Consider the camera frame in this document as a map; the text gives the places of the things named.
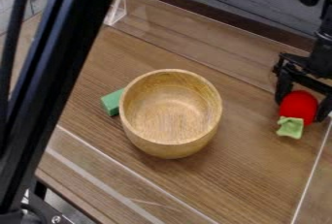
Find green foam block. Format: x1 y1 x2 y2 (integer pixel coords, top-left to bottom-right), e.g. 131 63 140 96
102 89 123 116

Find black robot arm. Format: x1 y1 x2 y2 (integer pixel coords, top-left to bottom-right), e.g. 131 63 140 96
0 0 332 224

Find wooden bowl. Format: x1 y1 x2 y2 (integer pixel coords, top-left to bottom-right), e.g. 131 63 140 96
119 69 223 159

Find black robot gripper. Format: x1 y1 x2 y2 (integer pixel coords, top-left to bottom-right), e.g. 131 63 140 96
272 52 332 122

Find red plush strawberry green leaves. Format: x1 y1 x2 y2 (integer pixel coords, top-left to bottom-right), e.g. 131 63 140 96
276 90 317 140

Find black table leg bracket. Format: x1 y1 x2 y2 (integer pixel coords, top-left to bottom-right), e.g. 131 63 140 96
27 178 73 224

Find clear acrylic corner bracket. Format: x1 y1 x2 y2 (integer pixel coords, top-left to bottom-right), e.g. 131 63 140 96
103 0 127 26

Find black cable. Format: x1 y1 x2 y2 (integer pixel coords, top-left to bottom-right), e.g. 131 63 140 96
19 203 47 224

